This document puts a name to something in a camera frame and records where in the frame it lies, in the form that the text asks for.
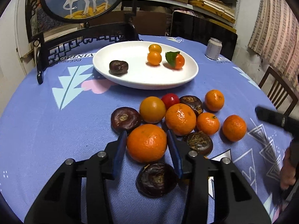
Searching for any black chair backrest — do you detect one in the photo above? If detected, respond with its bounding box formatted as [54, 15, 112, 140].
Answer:
[170, 11, 238, 61]

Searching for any brick pattern cloth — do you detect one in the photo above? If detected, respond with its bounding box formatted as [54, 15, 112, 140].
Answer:
[248, 0, 299, 75]

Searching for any water chestnut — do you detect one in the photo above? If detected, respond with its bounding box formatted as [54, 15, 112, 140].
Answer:
[136, 163, 178, 198]
[179, 95, 204, 116]
[184, 131, 213, 156]
[109, 60, 129, 75]
[111, 107, 142, 134]

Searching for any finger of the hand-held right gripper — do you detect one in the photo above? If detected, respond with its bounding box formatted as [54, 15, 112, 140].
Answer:
[255, 106, 299, 137]

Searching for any brown wooden cabinet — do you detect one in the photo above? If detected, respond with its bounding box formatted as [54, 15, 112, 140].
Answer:
[89, 10, 173, 38]

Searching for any brown wooden chair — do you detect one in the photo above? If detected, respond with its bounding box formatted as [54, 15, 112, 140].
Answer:
[258, 66, 299, 122]

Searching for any large tangerine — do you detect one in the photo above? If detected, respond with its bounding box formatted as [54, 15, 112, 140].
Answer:
[126, 124, 168, 164]
[165, 103, 197, 136]

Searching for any red cherry tomato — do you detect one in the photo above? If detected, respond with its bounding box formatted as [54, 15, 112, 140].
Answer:
[161, 93, 180, 110]

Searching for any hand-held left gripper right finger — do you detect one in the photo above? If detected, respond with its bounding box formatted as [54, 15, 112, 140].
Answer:
[166, 129, 272, 224]

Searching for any small tangerine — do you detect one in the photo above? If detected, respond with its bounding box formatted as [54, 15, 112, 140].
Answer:
[222, 114, 247, 142]
[205, 90, 225, 112]
[196, 112, 220, 136]

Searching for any pink folded cloth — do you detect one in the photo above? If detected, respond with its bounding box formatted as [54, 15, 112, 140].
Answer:
[174, 9, 195, 17]

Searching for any pale drink can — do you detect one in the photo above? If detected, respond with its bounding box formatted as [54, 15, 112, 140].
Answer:
[205, 38, 223, 60]

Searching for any smooth yellow-orange round fruit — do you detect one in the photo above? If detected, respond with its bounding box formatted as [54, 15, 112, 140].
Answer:
[139, 96, 166, 124]

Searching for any leafy tangerine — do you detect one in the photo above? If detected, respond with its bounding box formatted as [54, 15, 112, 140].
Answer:
[165, 51, 185, 70]

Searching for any blue printed tablecloth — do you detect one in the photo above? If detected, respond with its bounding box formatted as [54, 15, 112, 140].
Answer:
[0, 35, 295, 224]

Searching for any person's right hand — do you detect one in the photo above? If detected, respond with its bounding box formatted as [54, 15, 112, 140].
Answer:
[280, 148, 298, 190]

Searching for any white oval plate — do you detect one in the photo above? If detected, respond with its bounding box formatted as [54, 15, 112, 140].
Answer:
[93, 41, 199, 90]

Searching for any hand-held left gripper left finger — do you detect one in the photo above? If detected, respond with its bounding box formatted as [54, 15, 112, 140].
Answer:
[24, 131, 128, 224]

